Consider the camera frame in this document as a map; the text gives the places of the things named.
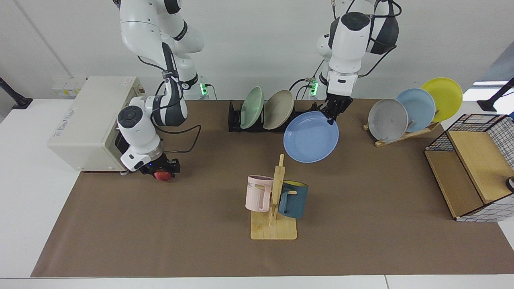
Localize beige plate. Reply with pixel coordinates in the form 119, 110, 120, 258
263, 90, 295, 130

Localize grey plate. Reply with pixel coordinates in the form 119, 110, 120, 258
368, 99, 409, 143

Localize wooden plate rack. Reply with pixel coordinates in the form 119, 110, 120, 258
363, 120, 452, 148

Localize pale green plate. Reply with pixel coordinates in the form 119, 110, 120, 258
240, 87, 264, 129

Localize light blue plate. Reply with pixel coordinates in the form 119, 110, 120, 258
396, 88, 436, 133

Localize black dish rack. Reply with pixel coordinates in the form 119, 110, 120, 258
228, 100, 322, 132

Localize yellow plate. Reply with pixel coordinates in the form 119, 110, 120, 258
420, 77, 463, 122

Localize pale toaster oven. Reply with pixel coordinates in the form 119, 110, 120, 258
47, 76, 161, 173

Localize pink cup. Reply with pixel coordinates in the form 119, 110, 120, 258
245, 175, 274, 212

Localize dark teal cup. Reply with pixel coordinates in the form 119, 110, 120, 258
278, 181, 309, 219

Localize brown table cloth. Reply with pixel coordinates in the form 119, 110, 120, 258
31, 99, 514, 277

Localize wooden cup stand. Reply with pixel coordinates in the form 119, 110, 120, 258
251, 154, 298, 240

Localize black stand with pole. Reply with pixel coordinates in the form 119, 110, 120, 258
0, 77, 33, 110
477, 77, 514, 112

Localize white wall socket boxes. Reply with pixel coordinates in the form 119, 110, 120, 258
52, 77, 88, 97

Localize wire basket with wooden floor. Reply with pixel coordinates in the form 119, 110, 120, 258
424, 114, 514, 222

